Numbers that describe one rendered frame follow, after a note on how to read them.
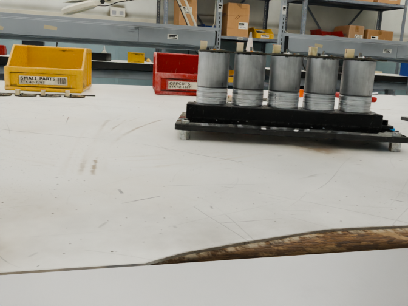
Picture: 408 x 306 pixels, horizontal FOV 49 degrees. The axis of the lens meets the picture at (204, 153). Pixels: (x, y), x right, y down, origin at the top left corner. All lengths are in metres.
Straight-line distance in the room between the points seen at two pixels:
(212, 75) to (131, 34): 2.31
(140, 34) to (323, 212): 2.50
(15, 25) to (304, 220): 2.53
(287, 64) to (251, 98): 0.04
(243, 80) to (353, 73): 0.08
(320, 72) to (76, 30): 2.34
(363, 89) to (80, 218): 0.26
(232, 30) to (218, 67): 4.24
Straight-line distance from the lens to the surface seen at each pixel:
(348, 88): 0.36
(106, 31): 2.64
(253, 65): 0.35
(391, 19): 5.94
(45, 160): 0.25
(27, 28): 2.65
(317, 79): 0.35
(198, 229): 0.15
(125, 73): 2.71
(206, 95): 0.35
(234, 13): 4.60
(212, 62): 0.34
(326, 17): 5.48
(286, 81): 0.35
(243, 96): 0.35
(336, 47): 3.06
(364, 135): 0.32
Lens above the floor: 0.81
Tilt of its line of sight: 12 degrees down
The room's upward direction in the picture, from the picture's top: 3 degrees clockwise
